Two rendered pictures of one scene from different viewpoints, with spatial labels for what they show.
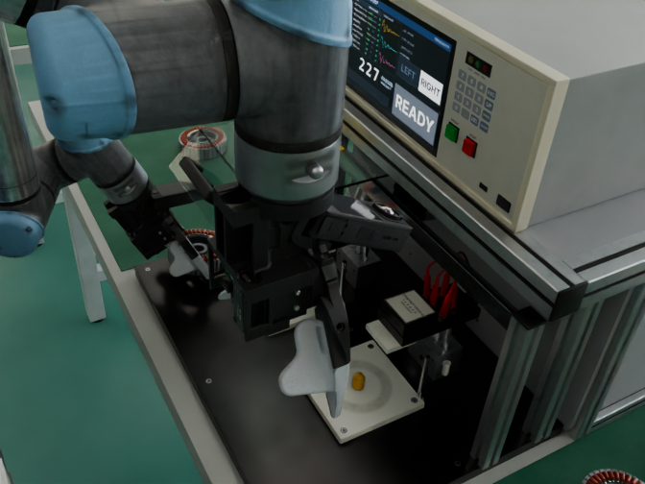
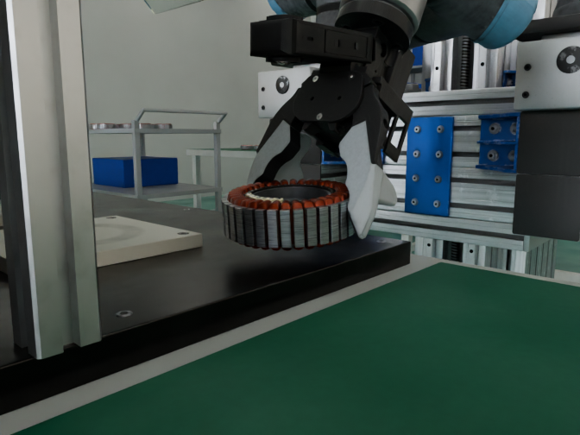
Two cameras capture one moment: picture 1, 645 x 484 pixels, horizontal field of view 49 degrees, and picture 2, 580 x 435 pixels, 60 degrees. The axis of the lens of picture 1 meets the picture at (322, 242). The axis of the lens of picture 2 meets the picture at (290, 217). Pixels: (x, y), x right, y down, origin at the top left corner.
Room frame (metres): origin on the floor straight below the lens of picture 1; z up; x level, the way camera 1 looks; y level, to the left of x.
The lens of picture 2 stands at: (1.41, 0.11, 0.87)
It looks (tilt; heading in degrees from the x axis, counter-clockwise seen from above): 9 degrees down; 164
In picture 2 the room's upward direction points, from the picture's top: straight up
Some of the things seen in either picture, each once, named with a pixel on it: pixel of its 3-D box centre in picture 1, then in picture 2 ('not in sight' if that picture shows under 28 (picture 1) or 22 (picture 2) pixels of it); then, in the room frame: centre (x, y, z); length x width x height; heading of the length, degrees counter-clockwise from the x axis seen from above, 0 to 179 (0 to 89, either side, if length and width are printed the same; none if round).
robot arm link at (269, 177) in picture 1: (289, 157); not in sight; (0.44, 0.03, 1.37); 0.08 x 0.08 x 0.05
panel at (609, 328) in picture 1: (455, 230); not in sight; (0.98, -0.22, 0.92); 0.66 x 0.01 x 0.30; 32
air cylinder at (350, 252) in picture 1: (357, 262); not in sight; (1.02, -0.07, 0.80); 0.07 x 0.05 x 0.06; 32
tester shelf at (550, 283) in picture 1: (506, 134); not in sight; (1.01, -0.28, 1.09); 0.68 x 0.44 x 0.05; 32
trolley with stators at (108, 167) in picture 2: not in sight; (143, 192); (-1.95, 0.10, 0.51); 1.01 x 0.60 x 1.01; 32
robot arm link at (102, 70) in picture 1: (128, 59); not in sight; (0.41, 0.13, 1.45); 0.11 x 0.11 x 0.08; 25
